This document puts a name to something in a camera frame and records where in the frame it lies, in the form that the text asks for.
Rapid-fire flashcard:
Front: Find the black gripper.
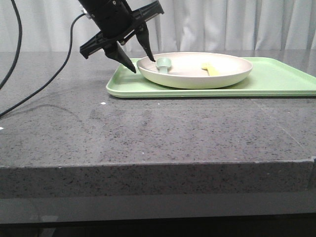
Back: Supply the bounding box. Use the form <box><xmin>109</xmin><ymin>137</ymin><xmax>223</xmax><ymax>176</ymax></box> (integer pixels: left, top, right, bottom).
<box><xmin>80</xmin><ymin>0</ymin><xmax>164</xmax><ymax>73</ymax></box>

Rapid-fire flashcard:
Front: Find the beige round plate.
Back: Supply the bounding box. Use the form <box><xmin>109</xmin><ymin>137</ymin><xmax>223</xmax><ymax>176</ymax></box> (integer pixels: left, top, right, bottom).
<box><xmin>136</xmin><ymin>52</ymin><xmax>253</xmax><ymax>89</ymax></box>

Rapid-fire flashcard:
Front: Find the yellow plastic fork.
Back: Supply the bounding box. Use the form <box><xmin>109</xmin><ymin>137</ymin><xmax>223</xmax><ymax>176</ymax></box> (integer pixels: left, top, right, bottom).
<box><xmin>201</xmin><ymin>62</ymin><xmax>219</xmax><ymax>76</ymax></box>

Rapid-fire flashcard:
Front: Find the sage green spoon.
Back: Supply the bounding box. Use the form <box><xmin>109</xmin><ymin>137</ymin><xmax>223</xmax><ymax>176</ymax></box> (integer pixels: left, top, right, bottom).
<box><xmin>156</xmin><ymin>57</ymin><xmax>172</xmax><ymax>74</ymax></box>

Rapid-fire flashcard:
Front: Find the light green plastic tray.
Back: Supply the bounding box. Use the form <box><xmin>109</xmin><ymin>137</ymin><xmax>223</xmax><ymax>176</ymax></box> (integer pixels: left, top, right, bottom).
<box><xmin>106</xmin><ymin>57</ymin><xmax>316</xmax><ymax>98</ymax></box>

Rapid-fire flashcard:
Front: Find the grey pleated curtain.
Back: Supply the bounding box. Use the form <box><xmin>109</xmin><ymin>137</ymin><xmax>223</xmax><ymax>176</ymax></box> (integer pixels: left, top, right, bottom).
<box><xmin>0</xmin><ymin>0</ymin><xmax>316</xmax><ymax>52</ymax></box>

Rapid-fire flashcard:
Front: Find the black cable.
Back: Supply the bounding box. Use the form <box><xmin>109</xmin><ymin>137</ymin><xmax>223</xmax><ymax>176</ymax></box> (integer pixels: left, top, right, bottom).
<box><xmin>0</xmin><ymin>0</ymin><xmax>23</xmax><ymax>90</ymax></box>
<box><xmin>0</xmin><ymin>13</ymin><xmax>87</xmax><ymax>118</ymax></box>

